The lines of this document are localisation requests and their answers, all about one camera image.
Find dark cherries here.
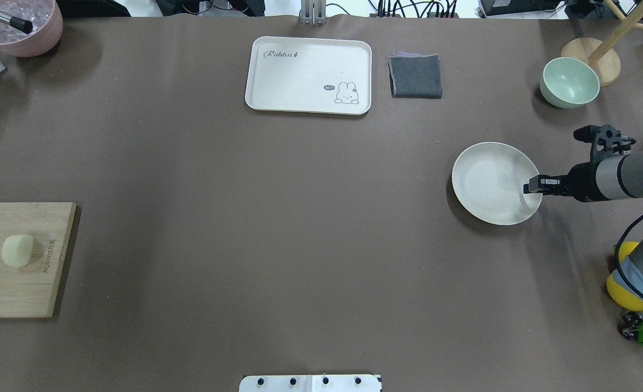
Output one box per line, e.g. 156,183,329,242
619,311,643,341

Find cream round plate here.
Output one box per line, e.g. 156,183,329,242
451,142,543,225

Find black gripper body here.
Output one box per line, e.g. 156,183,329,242
561,163,597,203

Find yellow lemon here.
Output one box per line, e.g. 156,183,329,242
614,241,640,263
605,270,643,312

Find yellow lemon lower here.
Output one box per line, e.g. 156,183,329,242
605,270,643,312

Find wooden cup stand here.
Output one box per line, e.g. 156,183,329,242
560,1,643,87

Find pink ice bowl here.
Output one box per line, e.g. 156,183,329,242
0,1,63,57

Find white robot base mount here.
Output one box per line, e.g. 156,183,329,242
238,374,383,391

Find cream rabbit serving tray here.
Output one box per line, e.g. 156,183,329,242
244,36,372,115

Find bamboo cutting board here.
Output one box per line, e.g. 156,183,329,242
0,203,77,318

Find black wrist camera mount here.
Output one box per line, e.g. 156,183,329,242
573,125,636,163

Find mint green bowl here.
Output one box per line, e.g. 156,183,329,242
538,57,601,109

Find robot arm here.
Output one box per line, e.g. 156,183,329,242
523,150,643,302

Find folded grey cloth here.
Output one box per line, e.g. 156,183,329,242
388,52,443,99

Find black tipped metal tongs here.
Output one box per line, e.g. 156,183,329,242
0,10,33,34

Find aluminium frame post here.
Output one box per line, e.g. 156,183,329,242
299,0,328,26

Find yellow lemon upper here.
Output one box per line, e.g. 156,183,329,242
614,241,640,263

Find pale white bun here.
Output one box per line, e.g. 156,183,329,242
1,234,34,268

